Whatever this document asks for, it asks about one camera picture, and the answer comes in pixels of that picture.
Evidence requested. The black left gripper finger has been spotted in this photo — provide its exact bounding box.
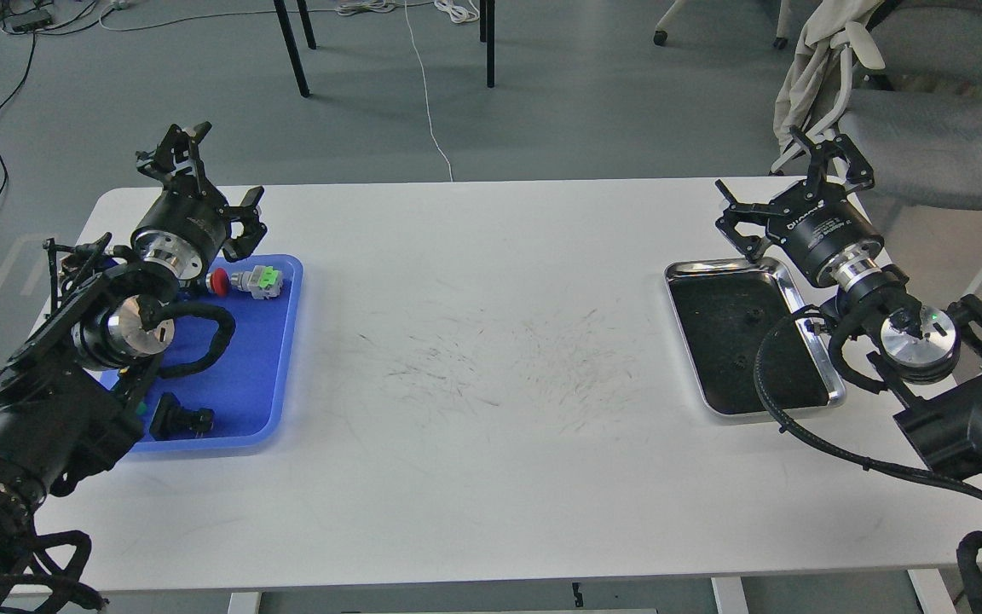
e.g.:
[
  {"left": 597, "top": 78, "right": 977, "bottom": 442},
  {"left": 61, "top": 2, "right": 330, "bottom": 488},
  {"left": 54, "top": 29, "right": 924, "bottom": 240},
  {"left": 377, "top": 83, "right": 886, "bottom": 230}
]
[
  {"left": 136, "top": 121, "right": 213, "bottom": 199},
  {"left": 221, "top": 186, "right": 268, "bottom": 262}
]

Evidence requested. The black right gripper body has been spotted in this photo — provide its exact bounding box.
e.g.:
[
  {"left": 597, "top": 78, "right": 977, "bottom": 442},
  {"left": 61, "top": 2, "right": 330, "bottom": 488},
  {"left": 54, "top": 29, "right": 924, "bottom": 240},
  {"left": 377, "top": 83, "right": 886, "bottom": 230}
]
[{"left": 777, "top": 186, "right": 884, "bottom": 288}]

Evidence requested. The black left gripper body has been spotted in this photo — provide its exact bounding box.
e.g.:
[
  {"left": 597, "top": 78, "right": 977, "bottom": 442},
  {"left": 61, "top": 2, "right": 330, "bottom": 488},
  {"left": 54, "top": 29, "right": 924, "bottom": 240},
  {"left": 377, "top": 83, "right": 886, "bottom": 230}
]
[{"left": 131, "top": 190, "right": 230, "bottom": 281}]

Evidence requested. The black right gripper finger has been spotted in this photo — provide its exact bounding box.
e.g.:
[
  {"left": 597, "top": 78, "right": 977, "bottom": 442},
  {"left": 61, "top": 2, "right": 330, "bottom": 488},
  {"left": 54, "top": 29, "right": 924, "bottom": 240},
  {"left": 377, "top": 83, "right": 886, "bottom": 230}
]
[
  {"left": 788, "top": 126, "right": 875, "bottom": 199},
  {"left": 714, "top": 179, "right": 790, "bottom": 261}
]

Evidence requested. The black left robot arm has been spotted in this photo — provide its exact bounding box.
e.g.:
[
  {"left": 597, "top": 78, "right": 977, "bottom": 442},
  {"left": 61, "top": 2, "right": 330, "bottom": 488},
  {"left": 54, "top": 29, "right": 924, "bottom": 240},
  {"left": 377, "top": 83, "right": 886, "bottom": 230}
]
[{"left": 0, "top": 122, "right": 268, "bottom": 613}]

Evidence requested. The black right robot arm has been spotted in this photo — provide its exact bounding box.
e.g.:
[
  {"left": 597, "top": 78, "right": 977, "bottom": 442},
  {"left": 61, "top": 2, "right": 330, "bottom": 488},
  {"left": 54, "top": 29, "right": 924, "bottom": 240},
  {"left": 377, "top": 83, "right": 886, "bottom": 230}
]
[{"left": 716, "top": 128, "right": 982, "bottom": 613}]

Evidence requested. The silver metal tray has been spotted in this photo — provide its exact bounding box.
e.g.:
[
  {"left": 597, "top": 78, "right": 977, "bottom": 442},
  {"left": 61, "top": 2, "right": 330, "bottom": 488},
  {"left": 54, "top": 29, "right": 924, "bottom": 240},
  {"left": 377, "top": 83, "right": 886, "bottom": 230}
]
[{"left": 665, "top": 257, "right": 846, "bottom": 422}]

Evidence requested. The grey office chair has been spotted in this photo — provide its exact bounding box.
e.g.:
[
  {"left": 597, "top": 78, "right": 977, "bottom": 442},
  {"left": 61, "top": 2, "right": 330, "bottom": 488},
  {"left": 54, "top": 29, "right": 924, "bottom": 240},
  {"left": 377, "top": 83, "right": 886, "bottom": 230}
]
[{"left": 801, "top": 1, "right": 982, "bottom": 211}]

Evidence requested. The beige jacket on chair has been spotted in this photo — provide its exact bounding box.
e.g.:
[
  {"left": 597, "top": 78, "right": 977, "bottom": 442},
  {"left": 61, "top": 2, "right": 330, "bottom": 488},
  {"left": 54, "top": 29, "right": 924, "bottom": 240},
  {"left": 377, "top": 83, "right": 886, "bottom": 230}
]
[{"left": 772, "top": 1, "right": 881, "bottom": 152}]

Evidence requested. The blue plastic tray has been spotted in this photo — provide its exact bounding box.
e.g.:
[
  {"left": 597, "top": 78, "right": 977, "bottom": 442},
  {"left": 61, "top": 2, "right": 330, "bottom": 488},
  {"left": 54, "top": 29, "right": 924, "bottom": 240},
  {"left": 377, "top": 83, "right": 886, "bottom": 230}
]
[{"left": 130, "top": 255, "right": 303, "bottom": 457}]

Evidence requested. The black table leg left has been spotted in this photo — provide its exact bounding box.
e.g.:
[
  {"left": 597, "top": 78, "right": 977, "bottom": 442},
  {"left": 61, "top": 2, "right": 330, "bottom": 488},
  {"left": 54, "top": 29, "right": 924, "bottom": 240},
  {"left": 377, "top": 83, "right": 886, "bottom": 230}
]
[{"left": 273, "top": 0, "right": 317, "bottom": 100}]

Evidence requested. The black table leg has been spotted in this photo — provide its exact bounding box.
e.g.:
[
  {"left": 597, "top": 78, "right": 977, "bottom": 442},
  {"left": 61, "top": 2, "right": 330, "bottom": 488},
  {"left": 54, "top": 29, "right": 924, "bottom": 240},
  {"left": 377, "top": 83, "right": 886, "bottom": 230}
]
[
  {"left": 273, "top": 0, "right": 317, "bottom": 100},
  {"left": 478, "top": 0, "right": 496, "bottom": 89}
]

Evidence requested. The black plug component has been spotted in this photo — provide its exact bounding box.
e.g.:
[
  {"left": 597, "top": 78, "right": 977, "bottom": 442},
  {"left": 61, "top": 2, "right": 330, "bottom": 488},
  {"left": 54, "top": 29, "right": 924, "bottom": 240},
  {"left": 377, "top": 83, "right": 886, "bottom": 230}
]
[{"left": 148, "top": 392, "right": 215, "bottom": 442}]

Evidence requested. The black table leg right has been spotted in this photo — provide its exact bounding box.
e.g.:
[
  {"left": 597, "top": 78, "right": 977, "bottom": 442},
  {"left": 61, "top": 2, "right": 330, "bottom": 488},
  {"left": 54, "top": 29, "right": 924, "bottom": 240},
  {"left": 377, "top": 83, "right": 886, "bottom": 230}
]
[{"left": 478, "top": 0, "right": 496, "bottom": 89}]

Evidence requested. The red push button switch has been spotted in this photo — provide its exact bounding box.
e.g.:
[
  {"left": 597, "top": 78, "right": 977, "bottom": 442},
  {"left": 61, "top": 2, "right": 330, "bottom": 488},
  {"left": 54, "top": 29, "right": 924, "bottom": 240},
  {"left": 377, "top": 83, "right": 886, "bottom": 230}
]
[{"left": 179, "top": 268, "right": 231, "bottom": 298}]

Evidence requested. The green grey connector switch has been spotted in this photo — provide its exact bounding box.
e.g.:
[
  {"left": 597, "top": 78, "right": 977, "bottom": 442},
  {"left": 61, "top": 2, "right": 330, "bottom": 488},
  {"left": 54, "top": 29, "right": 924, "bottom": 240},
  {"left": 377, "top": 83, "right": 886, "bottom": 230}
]
[{"left": 229, "top": 265, "right": 285, "bottom": 300}]

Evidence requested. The white floor cable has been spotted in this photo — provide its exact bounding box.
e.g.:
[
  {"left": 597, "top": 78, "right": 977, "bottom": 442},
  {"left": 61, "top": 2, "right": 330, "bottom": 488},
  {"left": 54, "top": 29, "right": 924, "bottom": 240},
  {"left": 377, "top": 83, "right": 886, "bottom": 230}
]
[{"left": 336, "top": 0, "right": 482, "bottom": 182}]

